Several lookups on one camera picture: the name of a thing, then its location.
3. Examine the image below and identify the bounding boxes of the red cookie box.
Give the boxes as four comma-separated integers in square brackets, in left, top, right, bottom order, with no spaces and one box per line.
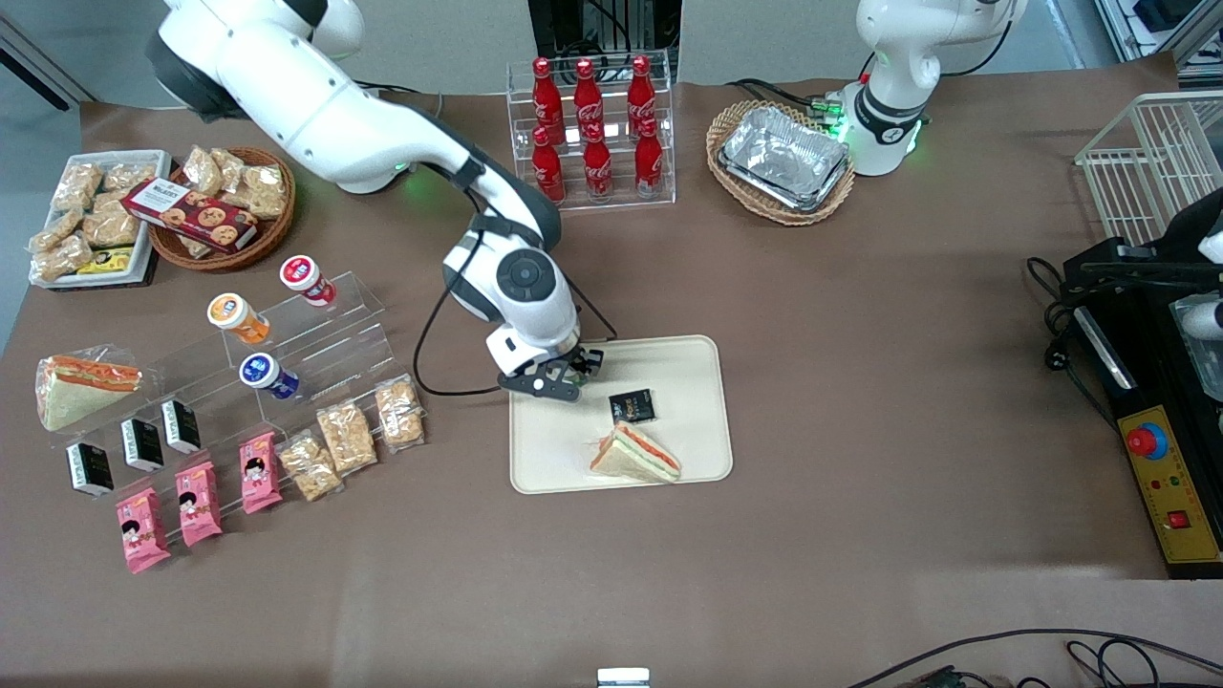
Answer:
[120,178,260,255]

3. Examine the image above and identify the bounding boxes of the clear acrylic bottle rack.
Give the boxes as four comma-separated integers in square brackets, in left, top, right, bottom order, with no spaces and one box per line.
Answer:
[505,50,677,212]

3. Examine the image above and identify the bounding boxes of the red cap gum bottle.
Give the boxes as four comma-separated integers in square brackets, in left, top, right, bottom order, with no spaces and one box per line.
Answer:
[279,254,338,309]

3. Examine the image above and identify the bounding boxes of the wrapped triangle sandwich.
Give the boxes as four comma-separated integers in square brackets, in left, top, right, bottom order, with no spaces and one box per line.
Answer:
[35,345,145,434]

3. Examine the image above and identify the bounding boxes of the clear plastic container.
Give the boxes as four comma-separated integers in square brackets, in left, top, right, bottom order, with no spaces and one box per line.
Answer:
[1171,294,1223,343]

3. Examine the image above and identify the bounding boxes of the yellow snack pack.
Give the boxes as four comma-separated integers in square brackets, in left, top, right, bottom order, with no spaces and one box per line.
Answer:
[75,246,136,277]

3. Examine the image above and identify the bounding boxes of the oval wicker basket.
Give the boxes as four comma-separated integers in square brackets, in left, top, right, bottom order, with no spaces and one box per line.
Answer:
[706,99,857,226]

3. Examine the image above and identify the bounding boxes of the black floor cables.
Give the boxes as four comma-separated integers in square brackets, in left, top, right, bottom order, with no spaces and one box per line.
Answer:
[846,628,1223,688]

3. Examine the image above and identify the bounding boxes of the pink snack pack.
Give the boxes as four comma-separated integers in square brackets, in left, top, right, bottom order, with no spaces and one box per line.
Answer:
[174,461,224,548]
[238,431,285,516]
[115,487,173,575]

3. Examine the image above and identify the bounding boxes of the cream plastic tray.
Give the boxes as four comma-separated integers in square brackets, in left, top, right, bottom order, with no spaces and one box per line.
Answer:
[508,334,735,496]

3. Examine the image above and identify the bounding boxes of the black power cable with plug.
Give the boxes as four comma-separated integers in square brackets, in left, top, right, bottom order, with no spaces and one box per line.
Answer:
[1026,255,1121,433]

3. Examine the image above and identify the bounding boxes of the round wicker basket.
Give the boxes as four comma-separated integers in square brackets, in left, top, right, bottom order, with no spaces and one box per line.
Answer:
[147,145,298,274]

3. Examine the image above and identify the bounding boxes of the white rectangular snack tray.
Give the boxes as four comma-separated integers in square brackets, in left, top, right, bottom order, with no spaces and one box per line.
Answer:
[28,149,174,290]

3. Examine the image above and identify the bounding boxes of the black base cables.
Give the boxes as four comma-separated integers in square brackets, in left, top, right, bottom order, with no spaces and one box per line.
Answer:
[730,77,848,123]

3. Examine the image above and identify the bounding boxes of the black equipment frame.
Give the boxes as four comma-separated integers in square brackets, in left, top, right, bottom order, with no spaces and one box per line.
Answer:
[527,0,685,83]

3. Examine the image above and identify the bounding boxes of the unwrapped triangle sandwich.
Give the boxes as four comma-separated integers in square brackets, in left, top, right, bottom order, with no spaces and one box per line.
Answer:
[589,421,682,484]

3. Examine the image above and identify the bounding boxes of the black sealing machine yellow panel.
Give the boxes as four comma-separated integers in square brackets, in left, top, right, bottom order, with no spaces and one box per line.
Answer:
[1061,186,1223,580]

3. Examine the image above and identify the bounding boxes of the white wire basket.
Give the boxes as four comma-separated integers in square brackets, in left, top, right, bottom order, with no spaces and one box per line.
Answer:
[1075,91,1223,251]

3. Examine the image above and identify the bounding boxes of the blue gum bottle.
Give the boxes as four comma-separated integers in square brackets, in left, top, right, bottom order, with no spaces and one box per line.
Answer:
[238,352,302,401]

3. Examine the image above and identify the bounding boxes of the orange gum bottle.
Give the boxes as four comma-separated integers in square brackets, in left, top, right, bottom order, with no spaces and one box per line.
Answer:
[206,292,271,346]

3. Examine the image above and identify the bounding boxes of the black tissue pack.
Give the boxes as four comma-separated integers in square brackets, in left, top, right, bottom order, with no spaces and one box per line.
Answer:
[609,388,656,424]
[119,418,165,473]
[160,398,203,456]
[65,441,116,499]

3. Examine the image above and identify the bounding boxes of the clear acrylic step display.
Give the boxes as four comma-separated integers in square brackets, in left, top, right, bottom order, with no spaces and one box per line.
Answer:
[141,271,404,484]

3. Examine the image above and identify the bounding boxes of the aluminium frame shelving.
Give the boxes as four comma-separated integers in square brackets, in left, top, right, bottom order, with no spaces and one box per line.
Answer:
[1093,0,1223,79]

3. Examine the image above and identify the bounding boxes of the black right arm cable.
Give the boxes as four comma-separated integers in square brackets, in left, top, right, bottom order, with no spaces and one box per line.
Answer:
[412,158,618,398]

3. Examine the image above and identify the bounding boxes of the stacked foil containers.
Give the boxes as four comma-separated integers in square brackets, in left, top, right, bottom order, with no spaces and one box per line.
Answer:
[718,105,852,212]

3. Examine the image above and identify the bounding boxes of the red cola bottle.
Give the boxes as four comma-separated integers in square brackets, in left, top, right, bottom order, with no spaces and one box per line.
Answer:
[531,127,566,204]
[531,57,563,144]
[583,122,614,203]
[634,118,664,200]
[572,58,603,142]
[626,55,657,140]

